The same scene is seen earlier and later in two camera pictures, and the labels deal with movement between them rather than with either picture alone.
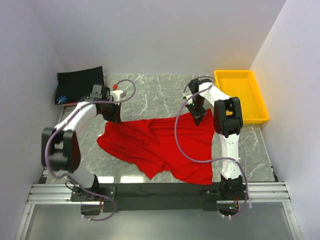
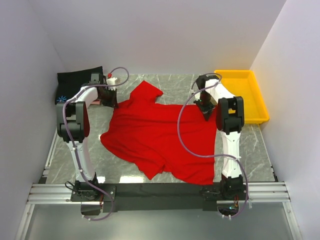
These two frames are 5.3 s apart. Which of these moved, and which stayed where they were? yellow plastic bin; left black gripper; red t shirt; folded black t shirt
Moved: left black gripper; red t shirt
Stayed: yellow plastic bin; folded black t shirt
